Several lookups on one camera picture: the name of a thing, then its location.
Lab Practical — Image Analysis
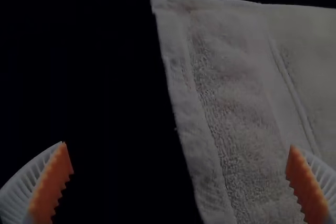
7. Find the pale towel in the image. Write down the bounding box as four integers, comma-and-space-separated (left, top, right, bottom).
150, 0, 336, 224

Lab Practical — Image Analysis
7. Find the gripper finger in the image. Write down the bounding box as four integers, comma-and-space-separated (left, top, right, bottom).
0, 141, 75, 224
285, 144, 336, 224

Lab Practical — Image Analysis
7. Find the black mat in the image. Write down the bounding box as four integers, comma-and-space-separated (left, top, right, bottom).
0, 0, 336, 224

